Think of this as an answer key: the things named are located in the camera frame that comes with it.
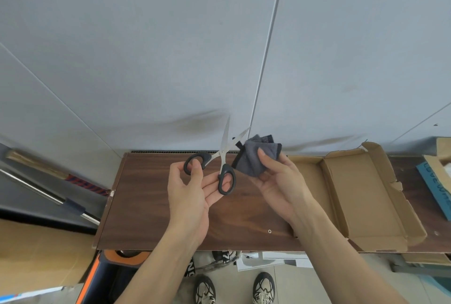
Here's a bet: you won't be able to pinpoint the open flat cardboard box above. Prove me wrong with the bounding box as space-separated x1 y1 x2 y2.
287 142 429 253

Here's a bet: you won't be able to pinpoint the person's right hand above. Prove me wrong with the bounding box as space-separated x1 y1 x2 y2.
248 148 322 227

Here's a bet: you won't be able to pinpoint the orange and black case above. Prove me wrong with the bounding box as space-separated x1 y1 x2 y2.
78 249 153 304

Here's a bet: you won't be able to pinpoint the white paper sheets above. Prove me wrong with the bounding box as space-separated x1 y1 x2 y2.
235 251 314 273

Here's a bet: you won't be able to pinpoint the person's right forearm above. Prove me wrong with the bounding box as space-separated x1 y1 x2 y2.
292 207 411 304

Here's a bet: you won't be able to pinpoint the person's right shoe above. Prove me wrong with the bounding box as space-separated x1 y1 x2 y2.
252 272 276 304

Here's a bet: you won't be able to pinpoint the silver metal pole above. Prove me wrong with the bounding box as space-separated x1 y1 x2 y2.
0 168 101 227

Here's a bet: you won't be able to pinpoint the blue printed box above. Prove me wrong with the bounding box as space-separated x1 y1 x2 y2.
415 161 451 222

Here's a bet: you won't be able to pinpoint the person's left hand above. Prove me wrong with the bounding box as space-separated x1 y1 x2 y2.
167 159 226 249

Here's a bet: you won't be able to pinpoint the person's left shoe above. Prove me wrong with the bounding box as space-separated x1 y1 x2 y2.
193 273 216 304

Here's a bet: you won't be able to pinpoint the grey cloth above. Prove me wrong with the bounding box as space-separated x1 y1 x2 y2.
231 134 283 178

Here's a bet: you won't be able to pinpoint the small open cardboard box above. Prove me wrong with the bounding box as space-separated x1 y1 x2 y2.
422 137 451 178

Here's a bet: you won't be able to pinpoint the person's left forearm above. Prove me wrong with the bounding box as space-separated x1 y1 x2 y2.
116 231 208 304

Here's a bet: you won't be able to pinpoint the large brown cardboard box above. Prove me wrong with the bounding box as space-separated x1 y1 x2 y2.
0 218 100 295

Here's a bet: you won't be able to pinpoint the black handled scissors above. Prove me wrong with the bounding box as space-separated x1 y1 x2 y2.
183 116 251 196

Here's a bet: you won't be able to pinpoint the person's shoe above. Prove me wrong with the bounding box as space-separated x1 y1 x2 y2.
252 272 276 304
193 273 216 304

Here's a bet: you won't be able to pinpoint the broom stick with striped wrap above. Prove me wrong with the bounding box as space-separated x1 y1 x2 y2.
5 150 110 197

